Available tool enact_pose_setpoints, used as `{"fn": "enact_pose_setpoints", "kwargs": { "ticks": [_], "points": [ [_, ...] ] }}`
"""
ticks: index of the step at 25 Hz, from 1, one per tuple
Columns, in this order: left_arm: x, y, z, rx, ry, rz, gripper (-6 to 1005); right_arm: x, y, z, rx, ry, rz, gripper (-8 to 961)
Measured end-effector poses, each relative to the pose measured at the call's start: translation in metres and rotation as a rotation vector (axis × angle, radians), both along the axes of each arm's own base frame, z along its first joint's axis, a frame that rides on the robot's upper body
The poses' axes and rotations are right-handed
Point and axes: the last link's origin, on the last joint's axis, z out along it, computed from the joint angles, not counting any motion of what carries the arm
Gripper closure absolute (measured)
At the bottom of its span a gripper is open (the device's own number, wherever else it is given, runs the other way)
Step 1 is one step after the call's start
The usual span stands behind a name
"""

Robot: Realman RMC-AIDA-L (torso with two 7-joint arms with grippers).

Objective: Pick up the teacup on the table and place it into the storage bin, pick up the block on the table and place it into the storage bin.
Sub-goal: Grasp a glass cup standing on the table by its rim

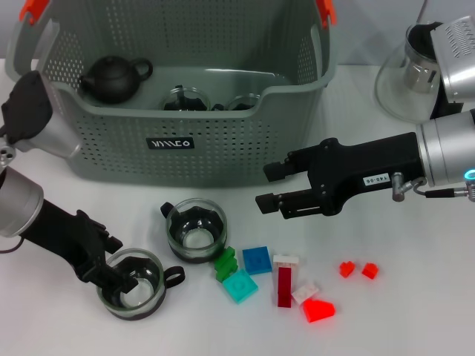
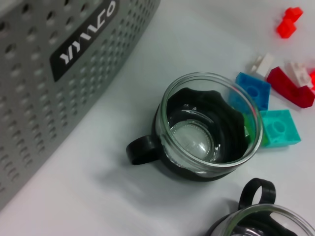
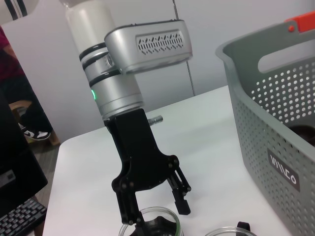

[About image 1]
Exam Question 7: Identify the right gripper connector cable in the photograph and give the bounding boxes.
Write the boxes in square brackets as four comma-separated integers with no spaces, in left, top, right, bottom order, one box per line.
[392,171,475,203]

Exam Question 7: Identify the long white toy block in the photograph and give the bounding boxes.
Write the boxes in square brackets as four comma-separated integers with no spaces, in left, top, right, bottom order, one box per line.
[272,254,301,283]

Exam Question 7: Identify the black clay teapot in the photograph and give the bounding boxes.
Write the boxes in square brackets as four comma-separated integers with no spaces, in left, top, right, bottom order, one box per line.
[79,55,154,105]

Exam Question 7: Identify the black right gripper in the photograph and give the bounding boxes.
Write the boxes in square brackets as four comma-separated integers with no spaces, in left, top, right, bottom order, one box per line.
[255,132,425,220]

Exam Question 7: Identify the teal square toy block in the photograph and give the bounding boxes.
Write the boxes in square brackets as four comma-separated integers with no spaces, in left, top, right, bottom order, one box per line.
[221,268,260,305]

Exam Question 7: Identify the small red cube block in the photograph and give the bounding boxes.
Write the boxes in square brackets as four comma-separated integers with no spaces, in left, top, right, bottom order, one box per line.
[361,262,380,280]

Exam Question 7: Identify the orange basket handle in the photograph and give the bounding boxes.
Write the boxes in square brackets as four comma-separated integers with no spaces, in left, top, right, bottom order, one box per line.
[19,0,50,24]
[314,0,338,29]

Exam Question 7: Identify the large red toy block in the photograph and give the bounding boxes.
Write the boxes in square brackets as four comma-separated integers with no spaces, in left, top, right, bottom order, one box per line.
[299,297,337,324]

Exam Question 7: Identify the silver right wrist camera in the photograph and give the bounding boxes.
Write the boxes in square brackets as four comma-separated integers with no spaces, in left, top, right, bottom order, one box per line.
[430,21,475,104]

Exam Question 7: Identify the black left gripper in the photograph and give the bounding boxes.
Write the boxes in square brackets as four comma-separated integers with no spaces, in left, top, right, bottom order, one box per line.
[24,200,139,297]

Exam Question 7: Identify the glass teapot black handle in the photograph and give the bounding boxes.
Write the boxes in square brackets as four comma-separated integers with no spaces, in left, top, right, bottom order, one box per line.
[374,22,465,125]

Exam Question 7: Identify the green toy block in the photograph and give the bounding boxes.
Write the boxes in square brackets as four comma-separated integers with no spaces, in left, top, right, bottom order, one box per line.
[213,245,239,283]

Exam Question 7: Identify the dark red toy block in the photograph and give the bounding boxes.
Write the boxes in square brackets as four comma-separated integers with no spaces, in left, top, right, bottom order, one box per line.
[277,265,294,309]

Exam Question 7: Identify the small white toy block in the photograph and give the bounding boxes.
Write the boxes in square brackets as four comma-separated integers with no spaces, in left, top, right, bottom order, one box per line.
[291,280,322,306]

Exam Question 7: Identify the blue square toy block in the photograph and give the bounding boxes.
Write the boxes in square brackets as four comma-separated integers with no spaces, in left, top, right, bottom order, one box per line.
[242,245,274,276]

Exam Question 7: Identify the grey perforated storage basket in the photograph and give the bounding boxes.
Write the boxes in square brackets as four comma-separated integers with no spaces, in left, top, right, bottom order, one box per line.
[5,0,339,188]

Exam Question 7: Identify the glass teacup black sleeve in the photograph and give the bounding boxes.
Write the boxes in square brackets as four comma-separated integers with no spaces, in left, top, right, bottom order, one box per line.
[161,84,212,111]
[160,198,229,265]
[213,94,261,111]
[96,248,186,322]

